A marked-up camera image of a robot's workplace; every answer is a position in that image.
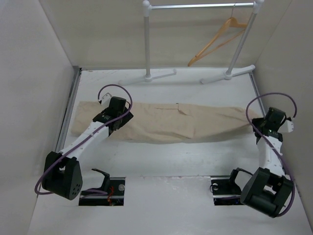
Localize beige trousers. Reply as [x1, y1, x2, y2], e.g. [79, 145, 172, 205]
[70, 100, 261, 145]

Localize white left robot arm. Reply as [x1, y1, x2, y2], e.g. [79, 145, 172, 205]
[40, 96, 134, 200]

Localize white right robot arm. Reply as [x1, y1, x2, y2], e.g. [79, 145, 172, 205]
[225, 107, 295, 218]

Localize wooden clothes hanger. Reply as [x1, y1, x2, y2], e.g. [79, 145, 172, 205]
[187, 4, 249, 67]

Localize white clothes rack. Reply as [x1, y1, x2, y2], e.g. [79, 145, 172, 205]
[118, 0, 264, 86]

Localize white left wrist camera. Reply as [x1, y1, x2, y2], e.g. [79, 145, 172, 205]
[99, 93, 112, 107]

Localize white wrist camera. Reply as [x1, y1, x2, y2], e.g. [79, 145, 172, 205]
[99, 93, 112, 107]
[279, 117, 294, 133]

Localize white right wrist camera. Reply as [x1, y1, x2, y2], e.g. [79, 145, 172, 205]
[279, 117, 294, 133]

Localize aluminium frame rail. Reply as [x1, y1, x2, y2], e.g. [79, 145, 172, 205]
[54, 66, 82, 152]

